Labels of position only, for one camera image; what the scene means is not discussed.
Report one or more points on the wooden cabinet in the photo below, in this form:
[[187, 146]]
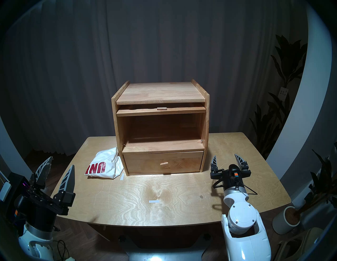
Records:
[[160, 92]]

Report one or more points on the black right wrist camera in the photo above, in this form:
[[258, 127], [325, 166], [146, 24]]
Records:
[[233, 169]]

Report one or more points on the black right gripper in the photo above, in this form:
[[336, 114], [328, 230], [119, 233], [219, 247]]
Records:
[[218, 175]]

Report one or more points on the wooden drawer with knob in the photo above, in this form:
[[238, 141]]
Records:
[[147, 163]]

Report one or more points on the grey curtain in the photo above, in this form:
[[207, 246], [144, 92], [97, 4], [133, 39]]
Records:
[[158, 39]]

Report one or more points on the dark potted plant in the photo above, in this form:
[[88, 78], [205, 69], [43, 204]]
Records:
[[322, 184]]

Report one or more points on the white box device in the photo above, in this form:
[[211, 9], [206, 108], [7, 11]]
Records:
[[4, 190]]

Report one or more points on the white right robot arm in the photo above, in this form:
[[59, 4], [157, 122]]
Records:
[[244, 236]]

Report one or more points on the black computer tower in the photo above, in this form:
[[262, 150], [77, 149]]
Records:
[[11, 184]]

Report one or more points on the tall dark leafy plant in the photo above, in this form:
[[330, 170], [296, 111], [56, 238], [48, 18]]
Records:
[[287, 60]]

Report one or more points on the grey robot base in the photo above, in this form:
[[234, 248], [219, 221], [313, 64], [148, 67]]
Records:
[[163, 254]]

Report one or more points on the white round plant pot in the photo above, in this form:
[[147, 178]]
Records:
[[280, 223]]

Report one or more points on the wooden sliding panel with knob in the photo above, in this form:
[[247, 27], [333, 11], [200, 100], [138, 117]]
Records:
[[137, 112]]

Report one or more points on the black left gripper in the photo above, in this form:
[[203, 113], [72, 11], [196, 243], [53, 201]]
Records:
[[39, 207]]

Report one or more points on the white paper plant tag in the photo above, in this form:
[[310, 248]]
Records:
[[283, 93]]

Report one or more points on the white shirt with red print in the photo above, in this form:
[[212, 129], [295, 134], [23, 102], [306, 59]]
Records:
[[108, 164]]

